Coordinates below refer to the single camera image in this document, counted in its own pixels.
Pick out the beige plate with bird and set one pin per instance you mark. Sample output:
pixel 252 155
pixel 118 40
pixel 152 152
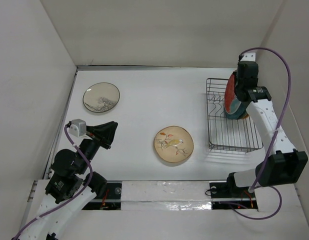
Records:
pixel 173 144

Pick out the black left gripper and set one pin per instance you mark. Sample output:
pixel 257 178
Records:
pixel 105 131

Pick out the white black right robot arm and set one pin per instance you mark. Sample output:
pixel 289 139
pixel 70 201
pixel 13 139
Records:
pixel 283 163

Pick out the dark teal scalloped plate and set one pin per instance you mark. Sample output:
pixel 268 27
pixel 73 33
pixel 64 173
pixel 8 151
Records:
pixel 235 109

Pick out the red patterned plate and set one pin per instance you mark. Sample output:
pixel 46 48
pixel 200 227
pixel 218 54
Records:
pixel 230 88

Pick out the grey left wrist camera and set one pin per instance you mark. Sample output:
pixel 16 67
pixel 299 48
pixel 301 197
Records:
pixel 77 128

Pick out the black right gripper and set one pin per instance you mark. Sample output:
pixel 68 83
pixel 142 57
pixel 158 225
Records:
pixel 237 81

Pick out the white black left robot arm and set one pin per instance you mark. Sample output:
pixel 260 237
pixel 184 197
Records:
pixel 73 183

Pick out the cream plate with tree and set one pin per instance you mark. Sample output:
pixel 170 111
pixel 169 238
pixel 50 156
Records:
pixel 101 97

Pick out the metal base rail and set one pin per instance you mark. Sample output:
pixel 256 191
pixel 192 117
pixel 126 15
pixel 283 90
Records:
pixel 171 196

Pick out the dark wire dish rack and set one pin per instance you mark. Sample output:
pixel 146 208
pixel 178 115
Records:
pixel 223 133

